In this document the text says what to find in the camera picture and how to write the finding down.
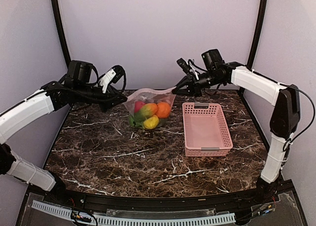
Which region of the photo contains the left black frame post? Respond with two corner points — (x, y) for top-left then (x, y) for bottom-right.
(51, 0), (71, 67)

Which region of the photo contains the green toy cabbage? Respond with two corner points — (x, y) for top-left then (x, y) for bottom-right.
(128, 115), (143, 129)

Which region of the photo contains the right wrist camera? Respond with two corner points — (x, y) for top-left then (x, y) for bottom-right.
(176, 58), (198, 81)

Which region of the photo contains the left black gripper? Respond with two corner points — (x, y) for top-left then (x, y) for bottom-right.
(74, 83), (128, 111)

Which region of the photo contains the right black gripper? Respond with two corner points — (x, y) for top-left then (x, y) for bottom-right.
(172, 69), (223, 96)

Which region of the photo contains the black frame post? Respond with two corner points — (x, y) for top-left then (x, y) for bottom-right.
(247, 0), (268, 69)
(51, 0), (71, 67)

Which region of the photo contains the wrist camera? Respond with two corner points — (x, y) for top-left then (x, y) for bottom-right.
(98, 65), (126, 94)
(176, 58), (198, 81)

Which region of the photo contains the yellow toy lemon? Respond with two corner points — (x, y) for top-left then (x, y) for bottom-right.
(143, 115), (159, 130)

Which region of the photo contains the orange toy fruit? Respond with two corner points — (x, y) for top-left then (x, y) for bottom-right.
(156, 102), (171, 119)

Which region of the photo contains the red toy apple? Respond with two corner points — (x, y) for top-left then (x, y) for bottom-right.
(134, 101), (146, 113)

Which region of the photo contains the clear zip top bag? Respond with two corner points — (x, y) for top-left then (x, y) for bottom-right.
(124, 88), (176, 130)

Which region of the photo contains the right black frame post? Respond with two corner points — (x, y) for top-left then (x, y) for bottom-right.
(247, 0), (268, 69)

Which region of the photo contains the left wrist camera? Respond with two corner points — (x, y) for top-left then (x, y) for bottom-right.
(98, 65), (126, 94)

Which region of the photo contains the black front rail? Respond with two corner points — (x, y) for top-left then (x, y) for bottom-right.
(27, 183), (294, 218)

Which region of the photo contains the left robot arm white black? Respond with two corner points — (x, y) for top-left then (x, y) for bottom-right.
(0, 60), (127, 204)

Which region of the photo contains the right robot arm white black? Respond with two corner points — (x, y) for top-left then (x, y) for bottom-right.
(172, 49), (302, 183)

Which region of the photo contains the white slotted cable duct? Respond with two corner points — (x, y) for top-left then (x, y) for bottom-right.
(31, 200), (236, 226)

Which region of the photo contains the orange green toy mango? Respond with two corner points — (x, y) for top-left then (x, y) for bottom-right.
(134, 103), (158, 120)

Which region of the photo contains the pink perforated plastic basket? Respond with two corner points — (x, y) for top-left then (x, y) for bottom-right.
(182, 102), (233, 157)

